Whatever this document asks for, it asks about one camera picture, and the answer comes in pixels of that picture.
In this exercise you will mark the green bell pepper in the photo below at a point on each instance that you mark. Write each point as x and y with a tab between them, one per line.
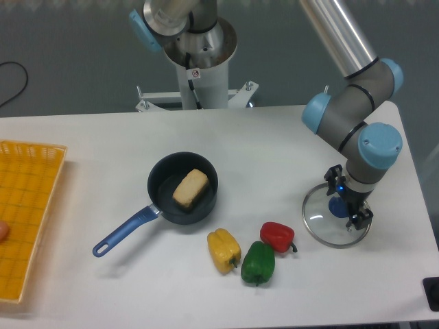
259	264

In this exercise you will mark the glass pot lid blue knob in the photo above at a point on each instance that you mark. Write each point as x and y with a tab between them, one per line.
326	218

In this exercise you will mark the beige bread loaf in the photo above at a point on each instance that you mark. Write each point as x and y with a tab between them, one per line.
190	189

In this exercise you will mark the fingertip at left edge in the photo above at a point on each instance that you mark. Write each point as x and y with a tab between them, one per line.
4	230

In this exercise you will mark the black device at table edge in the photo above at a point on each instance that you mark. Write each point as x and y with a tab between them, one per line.
431	287

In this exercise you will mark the yellow woven basket tray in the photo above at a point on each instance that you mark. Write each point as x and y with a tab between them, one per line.
29	175

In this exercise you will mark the red bell pepper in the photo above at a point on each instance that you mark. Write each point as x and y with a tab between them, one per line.
280	237

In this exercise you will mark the yellow bell pepper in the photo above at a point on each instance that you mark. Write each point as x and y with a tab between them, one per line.
224	250

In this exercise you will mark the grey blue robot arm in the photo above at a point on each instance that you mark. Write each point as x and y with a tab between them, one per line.
340	120

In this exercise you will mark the dark saucepan blue handle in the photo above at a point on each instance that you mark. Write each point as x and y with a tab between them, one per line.
165	176

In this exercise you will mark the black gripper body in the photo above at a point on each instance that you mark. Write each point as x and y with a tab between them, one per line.
348	196

